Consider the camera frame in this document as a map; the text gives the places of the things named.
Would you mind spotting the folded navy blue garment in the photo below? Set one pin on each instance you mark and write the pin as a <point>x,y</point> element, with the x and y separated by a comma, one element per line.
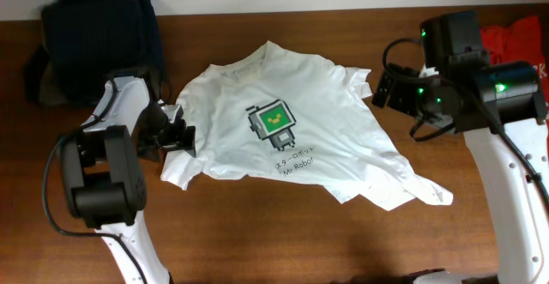
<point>87,39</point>

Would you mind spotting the folded black garment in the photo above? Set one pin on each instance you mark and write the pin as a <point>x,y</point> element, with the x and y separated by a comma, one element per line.
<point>33,72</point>

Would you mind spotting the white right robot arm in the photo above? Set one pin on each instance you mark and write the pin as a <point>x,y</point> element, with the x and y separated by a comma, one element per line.
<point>501,112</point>

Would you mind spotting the red t-shirt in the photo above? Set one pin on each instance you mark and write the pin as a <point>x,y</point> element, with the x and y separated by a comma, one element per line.
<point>524,40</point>

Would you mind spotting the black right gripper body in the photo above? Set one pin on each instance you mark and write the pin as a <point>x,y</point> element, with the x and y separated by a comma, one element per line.
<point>408,95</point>

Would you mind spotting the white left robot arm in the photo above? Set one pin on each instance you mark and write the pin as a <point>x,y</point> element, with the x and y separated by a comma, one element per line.
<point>103,181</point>

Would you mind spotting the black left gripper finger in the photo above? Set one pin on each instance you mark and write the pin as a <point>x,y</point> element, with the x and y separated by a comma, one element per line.
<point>148,152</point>
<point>179,139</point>

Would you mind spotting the white robot print t-shirt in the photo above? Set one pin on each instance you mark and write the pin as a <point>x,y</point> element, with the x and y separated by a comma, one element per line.
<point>298,118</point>

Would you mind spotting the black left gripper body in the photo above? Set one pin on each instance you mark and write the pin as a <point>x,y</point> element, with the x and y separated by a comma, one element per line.
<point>156,124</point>

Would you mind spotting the folded grey garment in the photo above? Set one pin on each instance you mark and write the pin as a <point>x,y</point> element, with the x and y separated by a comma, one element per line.
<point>49,93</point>

